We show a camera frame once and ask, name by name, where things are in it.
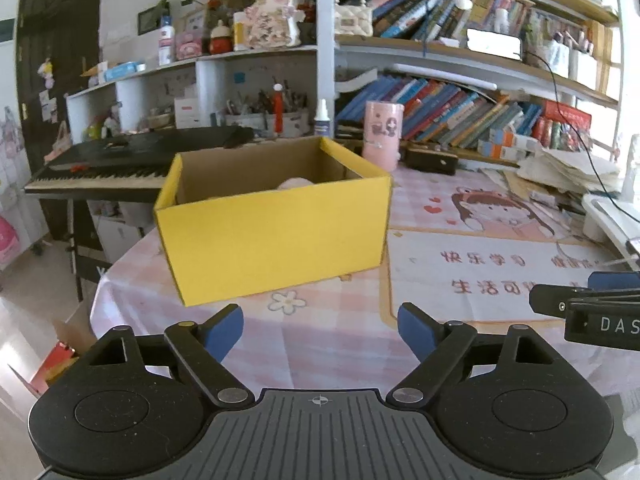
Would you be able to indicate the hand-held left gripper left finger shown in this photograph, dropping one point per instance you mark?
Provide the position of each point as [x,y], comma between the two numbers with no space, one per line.
[225,330]

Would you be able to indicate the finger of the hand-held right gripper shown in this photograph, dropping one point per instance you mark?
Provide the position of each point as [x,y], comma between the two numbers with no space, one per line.
[615,281]
[550,299]

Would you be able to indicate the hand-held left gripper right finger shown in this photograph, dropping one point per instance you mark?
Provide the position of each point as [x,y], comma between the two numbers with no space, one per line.
[415,330]

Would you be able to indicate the yellow cardboard box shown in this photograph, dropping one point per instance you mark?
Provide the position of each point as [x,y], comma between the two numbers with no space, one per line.
[270,245]

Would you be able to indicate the pink plush toy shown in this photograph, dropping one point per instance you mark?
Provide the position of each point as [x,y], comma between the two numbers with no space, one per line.
[295,183]

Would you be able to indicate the pink printed desktop mat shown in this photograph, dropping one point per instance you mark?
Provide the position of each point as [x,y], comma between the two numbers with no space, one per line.
[325,330]

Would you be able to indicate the pile of papers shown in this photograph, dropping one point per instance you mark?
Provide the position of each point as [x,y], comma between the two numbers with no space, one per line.
[565,167]

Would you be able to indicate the stack of orange white cartons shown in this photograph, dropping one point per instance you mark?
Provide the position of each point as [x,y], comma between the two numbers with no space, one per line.
[507,145]

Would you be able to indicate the dark wooden radio box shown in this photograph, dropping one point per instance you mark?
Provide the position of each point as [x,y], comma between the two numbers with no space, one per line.
[431,161]

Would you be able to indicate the black keyboard stand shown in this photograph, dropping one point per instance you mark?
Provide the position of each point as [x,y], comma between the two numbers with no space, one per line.
[75,240]

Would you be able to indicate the black electronic keyboard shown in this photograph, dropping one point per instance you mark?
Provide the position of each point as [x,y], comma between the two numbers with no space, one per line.
[135,155]

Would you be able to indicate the pink cartoon cylinder container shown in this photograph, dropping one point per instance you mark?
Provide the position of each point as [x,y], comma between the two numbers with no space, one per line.
[381,135]

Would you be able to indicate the slanted row of books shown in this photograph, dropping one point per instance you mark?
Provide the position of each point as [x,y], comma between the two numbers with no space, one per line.
[440,110]

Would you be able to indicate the white box red label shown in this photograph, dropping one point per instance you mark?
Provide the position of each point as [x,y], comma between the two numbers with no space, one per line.
[186,114]

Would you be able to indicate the pen holder with pens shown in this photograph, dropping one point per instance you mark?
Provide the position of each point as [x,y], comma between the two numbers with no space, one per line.
[295,120]

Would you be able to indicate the red white glue bottle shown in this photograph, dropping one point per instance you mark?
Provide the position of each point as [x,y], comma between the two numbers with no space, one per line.
[278,115]

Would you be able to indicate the white spray bottle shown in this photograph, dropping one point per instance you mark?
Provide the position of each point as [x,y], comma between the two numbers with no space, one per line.
[322,120]

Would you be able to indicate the pink backpack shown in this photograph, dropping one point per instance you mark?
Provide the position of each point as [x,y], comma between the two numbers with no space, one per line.
[7,240]

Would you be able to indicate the mounted glowing phone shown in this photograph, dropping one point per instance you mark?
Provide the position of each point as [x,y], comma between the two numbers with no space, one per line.
[495,44]

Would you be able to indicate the blue flat box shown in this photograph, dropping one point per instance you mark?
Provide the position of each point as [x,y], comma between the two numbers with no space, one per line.
[122,71]

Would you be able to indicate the pink cartoon box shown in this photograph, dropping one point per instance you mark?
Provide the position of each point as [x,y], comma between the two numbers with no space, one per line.
[189,45]

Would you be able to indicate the red round jar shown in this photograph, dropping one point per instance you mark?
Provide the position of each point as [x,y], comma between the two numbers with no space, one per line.
[220,40]

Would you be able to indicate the white lotion bottle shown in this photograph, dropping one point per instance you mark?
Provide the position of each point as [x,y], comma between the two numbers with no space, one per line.
[166,45]

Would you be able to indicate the high shelf row of books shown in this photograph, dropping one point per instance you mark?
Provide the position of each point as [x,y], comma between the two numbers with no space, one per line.
[450,10]

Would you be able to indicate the white bookshelf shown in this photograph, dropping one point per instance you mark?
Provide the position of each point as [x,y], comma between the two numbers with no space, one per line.
[325,35]

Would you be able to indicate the floral bag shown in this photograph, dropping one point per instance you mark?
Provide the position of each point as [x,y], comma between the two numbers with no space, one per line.
[272,22]

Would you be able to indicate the white quilted bag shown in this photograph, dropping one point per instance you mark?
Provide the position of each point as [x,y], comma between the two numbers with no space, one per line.
[354,17]

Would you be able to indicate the dark door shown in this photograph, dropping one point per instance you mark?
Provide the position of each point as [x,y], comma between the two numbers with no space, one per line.
[55,35]

